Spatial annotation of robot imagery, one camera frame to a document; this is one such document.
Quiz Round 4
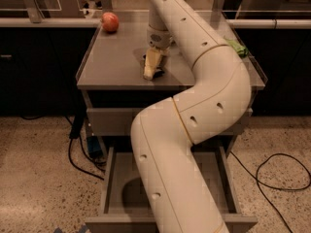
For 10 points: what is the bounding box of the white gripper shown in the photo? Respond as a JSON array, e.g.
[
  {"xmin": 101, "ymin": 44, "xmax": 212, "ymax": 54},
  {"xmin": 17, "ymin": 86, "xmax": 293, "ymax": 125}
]
[{"xmin": 143, "ymin": 26, "xmax": 171, "ymax": 81}]

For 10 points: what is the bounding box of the black rxbar chocolate bar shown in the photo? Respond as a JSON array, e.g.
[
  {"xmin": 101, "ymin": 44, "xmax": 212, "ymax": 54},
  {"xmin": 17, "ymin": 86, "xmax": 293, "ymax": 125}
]
[{"xmin": 143, "ymin": 53, "xmax": 163, "ymax": 81}]

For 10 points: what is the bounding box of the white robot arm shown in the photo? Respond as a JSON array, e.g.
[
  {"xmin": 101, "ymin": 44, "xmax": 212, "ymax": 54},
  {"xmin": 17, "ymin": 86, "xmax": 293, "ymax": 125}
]
[{"xmin": 131, "ymin": 0, "xmax": 251, "ymax": 233}]

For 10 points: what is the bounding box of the grey drawer cabinet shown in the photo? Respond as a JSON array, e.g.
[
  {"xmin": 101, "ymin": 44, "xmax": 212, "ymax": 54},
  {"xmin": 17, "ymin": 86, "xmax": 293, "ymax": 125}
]
[{"xmin": 75, "ymin": 9, "xmax": 268, "ymax": 233}]

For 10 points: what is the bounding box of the grey top drawer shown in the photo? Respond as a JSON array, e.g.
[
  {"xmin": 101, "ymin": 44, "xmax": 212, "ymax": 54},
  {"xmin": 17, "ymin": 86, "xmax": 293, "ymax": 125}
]
[{"xmin": 87, "ymin": 103, "xmax": 250, "ymax": 142}]

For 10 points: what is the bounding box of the open grey middle drawer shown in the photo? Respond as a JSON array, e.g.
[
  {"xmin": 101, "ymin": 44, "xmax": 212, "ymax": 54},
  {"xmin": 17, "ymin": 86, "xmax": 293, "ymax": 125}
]
[{"xmin": 86, "ymin": 147, "xmax": 258, "ymax": 233}]

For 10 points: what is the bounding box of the red apple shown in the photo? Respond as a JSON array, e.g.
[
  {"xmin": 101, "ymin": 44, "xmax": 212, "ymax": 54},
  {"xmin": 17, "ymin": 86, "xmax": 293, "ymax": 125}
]
[{"xmin": 101, "ymin": 12, "xmax": 119, "ymax": 33}]

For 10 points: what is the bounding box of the green chip bag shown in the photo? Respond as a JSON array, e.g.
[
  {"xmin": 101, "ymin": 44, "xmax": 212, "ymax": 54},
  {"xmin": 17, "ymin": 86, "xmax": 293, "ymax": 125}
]
[{"xmin": 226, "ymin": 39, "xmax": 249, "ymax": 58}]

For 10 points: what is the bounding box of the long grey counter rail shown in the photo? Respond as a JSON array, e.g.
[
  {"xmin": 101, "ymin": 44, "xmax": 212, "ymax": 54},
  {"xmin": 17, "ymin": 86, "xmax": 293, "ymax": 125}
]
[{"xmin": 0, "ymin": 17, "xmax": 311, "ymax": 29}]

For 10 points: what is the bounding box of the black cable left floor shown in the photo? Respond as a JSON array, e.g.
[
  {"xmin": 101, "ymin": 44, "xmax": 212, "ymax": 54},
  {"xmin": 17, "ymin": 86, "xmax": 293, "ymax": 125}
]
[{"xmin": 19, "ymin": 114, "xmax": 107, "ymax": 181}]

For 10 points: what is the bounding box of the black cable floor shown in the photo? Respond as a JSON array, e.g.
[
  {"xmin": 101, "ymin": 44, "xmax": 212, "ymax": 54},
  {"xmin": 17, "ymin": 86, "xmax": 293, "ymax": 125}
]
[
  {"xmin": 19, "ymin": 114, "xmax": 107, "ymax": 181},
  {"xmin": 230, "ymin": 150, "xmax": 311, "ymax": 233}
]

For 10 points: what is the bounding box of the black cable right floor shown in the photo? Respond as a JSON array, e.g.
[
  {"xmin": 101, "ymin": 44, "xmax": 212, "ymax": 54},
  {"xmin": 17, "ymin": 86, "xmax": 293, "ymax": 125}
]
[{"xmin": 230, "ymin": 150, "xmax": 311, "ymax": 233}]

